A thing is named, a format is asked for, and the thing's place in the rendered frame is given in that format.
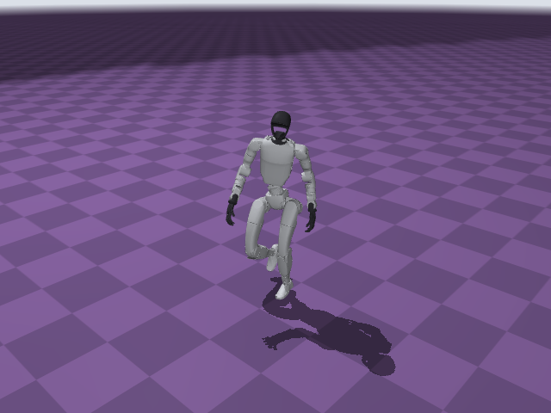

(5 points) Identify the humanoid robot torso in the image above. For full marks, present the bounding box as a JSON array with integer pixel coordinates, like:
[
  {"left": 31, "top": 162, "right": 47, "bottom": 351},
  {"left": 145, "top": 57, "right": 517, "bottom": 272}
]
[{"left": 260, "top": 135, "right": 295, "bottom": 210}]

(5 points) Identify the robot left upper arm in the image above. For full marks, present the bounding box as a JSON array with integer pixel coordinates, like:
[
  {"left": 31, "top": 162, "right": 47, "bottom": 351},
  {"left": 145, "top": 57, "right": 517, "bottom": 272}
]
[{"left": 294, "top": 144, "right": 313, "bottom": 182}]

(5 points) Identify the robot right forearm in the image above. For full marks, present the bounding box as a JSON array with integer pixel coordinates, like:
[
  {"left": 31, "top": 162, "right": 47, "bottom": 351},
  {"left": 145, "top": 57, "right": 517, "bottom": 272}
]
[{"left": 229, "top": 165, "right": 246, "bottom": 201}]

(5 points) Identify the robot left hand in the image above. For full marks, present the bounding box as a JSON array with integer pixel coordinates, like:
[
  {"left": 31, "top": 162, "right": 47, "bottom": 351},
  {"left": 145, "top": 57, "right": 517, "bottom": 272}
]
[{"left": 305, "top": 203, "right": 317, "bottom": 232}]

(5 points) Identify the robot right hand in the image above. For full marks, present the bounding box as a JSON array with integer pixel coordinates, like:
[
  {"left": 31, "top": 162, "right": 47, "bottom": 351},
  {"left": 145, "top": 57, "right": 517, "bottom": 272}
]
[{"left": 226, "top": 194, "right": 238, "bottom": 225}]

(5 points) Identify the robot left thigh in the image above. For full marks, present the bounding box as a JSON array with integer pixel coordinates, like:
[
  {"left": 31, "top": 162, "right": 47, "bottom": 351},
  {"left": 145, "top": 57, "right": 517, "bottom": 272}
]
[{"left": 276, "top": 197, "right": 303, "bottom": 259}]

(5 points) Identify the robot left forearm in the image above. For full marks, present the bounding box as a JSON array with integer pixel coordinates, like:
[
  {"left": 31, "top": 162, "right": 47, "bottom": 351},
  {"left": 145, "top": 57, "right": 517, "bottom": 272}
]
[{"left": 305, "top": 172, "right": 317, "bottom": 209}]

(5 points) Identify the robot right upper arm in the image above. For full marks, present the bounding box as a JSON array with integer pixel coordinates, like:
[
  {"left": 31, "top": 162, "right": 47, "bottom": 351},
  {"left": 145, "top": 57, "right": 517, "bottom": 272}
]
[{"left": 239, "top": 138, "right": 264, "bottom": 177}]

